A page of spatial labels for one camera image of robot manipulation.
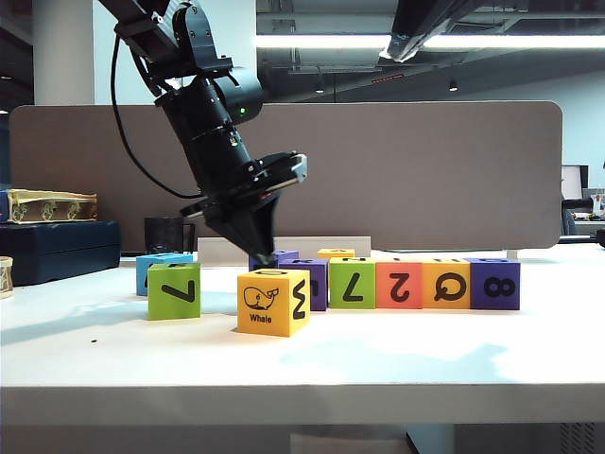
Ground red number two block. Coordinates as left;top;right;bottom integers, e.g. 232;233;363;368
375;257;424;309

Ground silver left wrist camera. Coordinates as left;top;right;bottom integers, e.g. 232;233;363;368
245;150;309;188

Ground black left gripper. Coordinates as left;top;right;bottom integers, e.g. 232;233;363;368
178;181;285;267

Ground yellow whale letter W block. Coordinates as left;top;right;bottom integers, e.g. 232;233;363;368
235;268;312;338

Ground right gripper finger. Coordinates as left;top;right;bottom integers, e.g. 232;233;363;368
415;0;478;49
377;0;441;63

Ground blue letter A block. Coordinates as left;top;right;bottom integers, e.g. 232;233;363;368
135;253;195;298

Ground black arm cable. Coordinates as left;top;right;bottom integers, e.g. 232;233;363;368
111;32;204;200

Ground purple giraffe number five block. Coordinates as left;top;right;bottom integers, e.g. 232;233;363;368
278;257;329;312

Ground green number seven block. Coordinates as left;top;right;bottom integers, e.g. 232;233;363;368
328;256;378;309

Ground black mug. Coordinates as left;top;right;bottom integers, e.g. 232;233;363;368
144;216;198;256

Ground green seven block duck print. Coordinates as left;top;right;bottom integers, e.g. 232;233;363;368
147;262;202;322

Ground beige carved cup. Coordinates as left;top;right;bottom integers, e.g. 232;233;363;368
0;256;15;301

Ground white round pillar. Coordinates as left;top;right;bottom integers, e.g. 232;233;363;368
33;0;96;106

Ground white background monitor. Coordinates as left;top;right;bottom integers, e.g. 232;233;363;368
561;164;590;201

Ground purple foam block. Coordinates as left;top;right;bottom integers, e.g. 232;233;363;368
248;249;301;271

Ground purple number eight block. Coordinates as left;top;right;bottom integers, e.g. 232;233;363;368
465;257;522;311

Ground dark blue case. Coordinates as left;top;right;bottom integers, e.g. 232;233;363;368
0;220;123;288

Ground grey desk divider panel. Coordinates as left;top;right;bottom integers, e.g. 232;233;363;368
9;100;564;252

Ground gold ornate box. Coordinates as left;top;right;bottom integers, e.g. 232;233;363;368
8;188;100;224

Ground yellow letter Q block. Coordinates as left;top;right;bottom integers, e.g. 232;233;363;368
421;257;473;310

